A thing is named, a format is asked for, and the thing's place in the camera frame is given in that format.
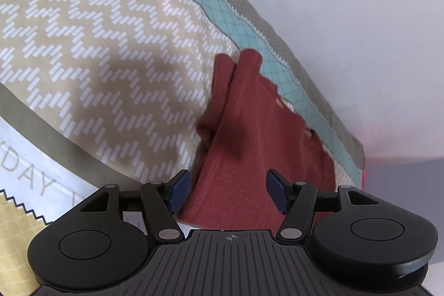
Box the maroon red t-shirt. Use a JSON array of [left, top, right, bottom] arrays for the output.
[[179, 50, 336, 232]]

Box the patterned beige teal bedspread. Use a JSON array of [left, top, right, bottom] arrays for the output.
[[0, 0, 367, 296]]

